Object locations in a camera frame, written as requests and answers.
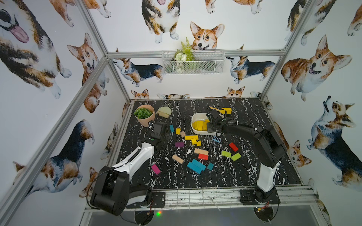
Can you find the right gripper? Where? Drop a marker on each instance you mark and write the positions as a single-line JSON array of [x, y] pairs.
[[209, 129]]

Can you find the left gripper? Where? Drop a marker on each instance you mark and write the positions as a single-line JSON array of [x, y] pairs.
[[160, 127]]

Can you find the white plastic bin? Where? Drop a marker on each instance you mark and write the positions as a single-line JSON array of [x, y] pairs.
[[199, 125]]

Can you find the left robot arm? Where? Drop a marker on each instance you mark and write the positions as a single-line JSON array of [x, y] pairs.
[[112, 191]]

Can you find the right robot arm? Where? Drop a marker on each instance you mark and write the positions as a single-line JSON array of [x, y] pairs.
[[269, 147]]

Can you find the yellow toy shovel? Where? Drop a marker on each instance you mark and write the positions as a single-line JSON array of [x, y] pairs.
[[225, 110]]

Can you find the blue grid block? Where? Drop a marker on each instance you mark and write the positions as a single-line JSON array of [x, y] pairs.
[[216, 139]]

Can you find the purple block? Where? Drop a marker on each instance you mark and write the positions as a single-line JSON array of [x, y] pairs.
[[179, 144]]

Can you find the terracotta pot with plant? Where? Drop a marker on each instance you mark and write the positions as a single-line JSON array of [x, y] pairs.
[[145, 114]]

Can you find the natural wood block lower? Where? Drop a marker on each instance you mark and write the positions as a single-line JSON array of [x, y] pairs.
[[177, 159]]

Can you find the natural wood block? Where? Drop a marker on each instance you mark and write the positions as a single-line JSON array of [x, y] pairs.
[[177, 159], [200, 151]]

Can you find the green block left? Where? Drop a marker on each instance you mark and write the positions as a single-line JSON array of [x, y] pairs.
[[226, 154]]

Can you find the green block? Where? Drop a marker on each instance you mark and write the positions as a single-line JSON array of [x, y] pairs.
[[226, 154], [236, 156]]

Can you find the natural wood block upper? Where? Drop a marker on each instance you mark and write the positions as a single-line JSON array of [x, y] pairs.
[[200, 151]]

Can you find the magenta block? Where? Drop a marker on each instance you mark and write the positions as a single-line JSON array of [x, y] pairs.
[[156, 169]]

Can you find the red block in pile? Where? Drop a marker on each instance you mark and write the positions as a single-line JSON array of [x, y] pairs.
[[203, 157]]

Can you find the green block right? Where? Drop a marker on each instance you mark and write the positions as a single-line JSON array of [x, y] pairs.
[[236, 156]]

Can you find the teal long block front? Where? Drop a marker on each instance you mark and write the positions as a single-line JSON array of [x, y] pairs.
[[194, 168]]

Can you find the teal long block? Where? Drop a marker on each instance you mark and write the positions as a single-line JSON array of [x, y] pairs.
[[194, 168], [199, 164]]

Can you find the small teal block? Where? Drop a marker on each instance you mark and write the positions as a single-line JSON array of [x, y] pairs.
[[210, 166]]

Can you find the teal long block rear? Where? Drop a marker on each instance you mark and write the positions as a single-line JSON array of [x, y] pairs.
[[199, 164]]

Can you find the artificial fern and flower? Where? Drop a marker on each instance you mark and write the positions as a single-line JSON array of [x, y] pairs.
[[183, 59]]

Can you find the white wire wall basket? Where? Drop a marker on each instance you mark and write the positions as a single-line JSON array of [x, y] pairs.
[[206, 62]]

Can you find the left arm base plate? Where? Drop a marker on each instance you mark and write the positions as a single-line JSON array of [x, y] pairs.
[[158, 199]]

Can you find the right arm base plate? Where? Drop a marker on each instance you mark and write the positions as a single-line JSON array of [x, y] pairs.
[[258, 197]]

